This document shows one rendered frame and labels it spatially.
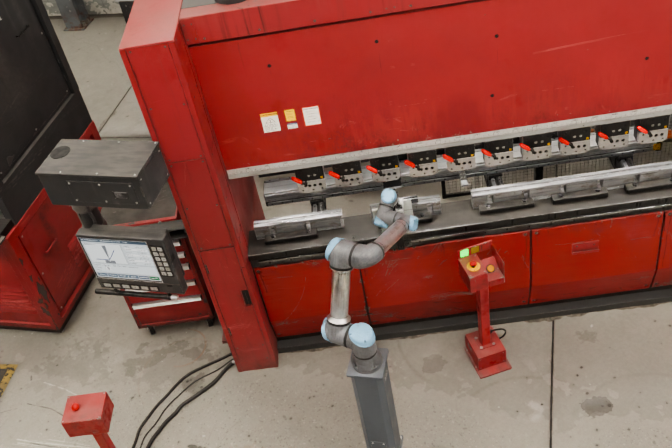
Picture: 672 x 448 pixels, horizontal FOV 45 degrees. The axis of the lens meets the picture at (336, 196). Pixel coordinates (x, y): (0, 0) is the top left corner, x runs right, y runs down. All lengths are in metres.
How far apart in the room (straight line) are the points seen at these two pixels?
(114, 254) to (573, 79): 2.36
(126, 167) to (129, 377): 2.12
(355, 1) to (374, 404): 1.95
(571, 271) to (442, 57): 1.62
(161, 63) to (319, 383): 2.23
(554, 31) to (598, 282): 1.70
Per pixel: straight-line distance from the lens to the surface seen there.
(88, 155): 3.72
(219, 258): 4.41
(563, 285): 4.98
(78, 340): 5.75
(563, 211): 4.54
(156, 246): 3.72
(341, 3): 3.73
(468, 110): 4.13
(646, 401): 4.85
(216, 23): 3.79
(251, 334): 4.85
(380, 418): 4.25
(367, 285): 4.71
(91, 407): 4.25
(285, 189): 4.71
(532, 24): 3.95
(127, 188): 3.56
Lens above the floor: 3.92
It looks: 40 degrees down
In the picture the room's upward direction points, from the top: 11 degrees counter-clockwise
